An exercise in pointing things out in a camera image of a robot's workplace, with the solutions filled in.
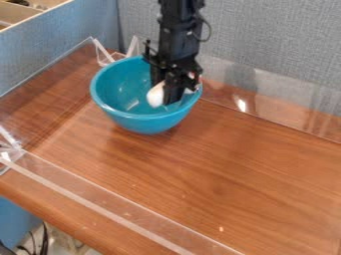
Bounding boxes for wooden shelf box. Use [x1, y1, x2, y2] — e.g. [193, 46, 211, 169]
[0, 0, 75, 33]

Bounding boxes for clear acrylic barrier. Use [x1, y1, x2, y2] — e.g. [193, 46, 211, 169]
[0, 41, 341, 255]

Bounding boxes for white brown toy mushroom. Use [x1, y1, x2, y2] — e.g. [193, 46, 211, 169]
[146, 73, 202, 110]

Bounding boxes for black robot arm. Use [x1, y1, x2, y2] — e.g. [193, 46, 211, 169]
[144, 0, 206, 108]

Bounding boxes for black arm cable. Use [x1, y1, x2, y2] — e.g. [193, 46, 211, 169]
[192, 13, 213, 43]

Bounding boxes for blue plastic bowl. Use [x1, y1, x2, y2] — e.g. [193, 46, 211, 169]
[90, 56, 202, 134]

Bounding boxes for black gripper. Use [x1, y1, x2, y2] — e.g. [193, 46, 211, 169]
[144, 28, 202, 105]

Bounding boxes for black floor cables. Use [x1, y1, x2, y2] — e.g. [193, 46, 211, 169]
[0, 221, 51, 255]

